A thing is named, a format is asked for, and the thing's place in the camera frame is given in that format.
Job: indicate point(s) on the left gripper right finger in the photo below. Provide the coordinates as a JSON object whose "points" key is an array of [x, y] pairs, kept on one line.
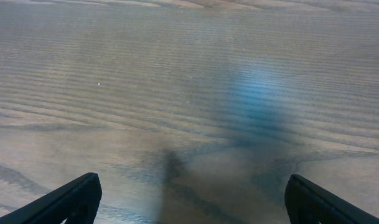
{"points": [[308, 203]]}

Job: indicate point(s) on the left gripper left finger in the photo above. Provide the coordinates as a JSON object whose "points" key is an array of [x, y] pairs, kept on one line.
{"points": [[76, 202]]}

